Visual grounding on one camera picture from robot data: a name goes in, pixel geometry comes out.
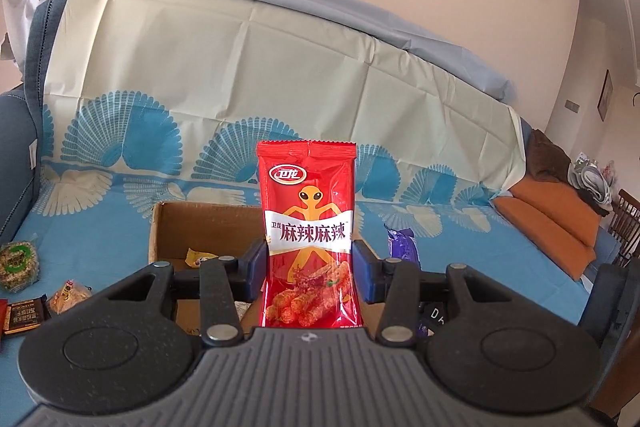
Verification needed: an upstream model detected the pale grey plastic sheet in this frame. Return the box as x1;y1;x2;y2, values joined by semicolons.
0;0;518;105

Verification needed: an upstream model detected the orange cushion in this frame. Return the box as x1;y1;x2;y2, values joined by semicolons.
492;199;598;282
507;179;603;253

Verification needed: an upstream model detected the cardboard box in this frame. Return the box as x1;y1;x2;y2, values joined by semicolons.
147;201;391;338

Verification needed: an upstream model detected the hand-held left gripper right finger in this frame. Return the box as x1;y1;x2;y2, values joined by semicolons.
352;241;538;348

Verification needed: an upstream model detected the red spicy snack packet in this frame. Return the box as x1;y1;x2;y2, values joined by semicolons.
256;139;363;330

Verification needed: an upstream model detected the brown cloth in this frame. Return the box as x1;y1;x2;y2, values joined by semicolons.
522;129;576;185

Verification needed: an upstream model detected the black chocolate packet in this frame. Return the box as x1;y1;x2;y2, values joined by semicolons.
4;297;51;338

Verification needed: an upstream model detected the wooden chair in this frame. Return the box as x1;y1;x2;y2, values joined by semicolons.
612;188;640;268

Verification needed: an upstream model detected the pile of clothes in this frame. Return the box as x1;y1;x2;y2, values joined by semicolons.
567;152;618;218

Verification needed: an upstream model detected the small framed picture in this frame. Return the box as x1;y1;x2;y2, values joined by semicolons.
597;69;614;122

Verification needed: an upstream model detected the blue fabric sofa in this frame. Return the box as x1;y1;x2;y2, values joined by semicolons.
0;0;623;328

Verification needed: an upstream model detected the small yellow snack packet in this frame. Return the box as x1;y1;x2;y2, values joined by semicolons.
185;248;218;269

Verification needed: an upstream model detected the round green rice cake packet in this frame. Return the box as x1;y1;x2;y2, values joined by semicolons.
0;241;41;293

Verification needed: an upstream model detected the clear cracker packet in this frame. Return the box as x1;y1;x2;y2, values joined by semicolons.
46;279;93;315

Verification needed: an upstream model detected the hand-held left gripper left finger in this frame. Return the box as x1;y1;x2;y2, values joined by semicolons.
95;239;268;348

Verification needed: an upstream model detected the purple candy bar packet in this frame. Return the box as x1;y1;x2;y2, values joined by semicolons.
384;224;423;273

